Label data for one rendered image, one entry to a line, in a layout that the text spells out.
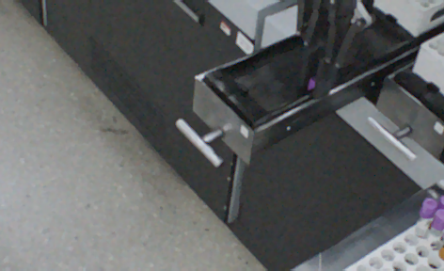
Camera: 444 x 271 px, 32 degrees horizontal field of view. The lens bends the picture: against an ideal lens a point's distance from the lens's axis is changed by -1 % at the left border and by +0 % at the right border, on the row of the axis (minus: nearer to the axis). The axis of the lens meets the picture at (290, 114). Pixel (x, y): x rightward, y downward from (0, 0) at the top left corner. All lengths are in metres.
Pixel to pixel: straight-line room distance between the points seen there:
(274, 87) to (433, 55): 0.24
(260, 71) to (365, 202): 0.34
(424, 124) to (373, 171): 0.17
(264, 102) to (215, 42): 0.45
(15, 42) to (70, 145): 0.45
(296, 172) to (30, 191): 0.80
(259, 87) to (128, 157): 1.01
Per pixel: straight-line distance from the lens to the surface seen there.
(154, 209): 1.99
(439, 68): 1.17
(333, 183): 1.42
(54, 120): 2.21
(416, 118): 1.19
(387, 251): 0.88
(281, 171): 1.53
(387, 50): 1.26
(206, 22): 1.54
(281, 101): 1.12
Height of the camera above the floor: 1.57
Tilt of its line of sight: 44 degrees down
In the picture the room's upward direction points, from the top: 12 degrees clockwise
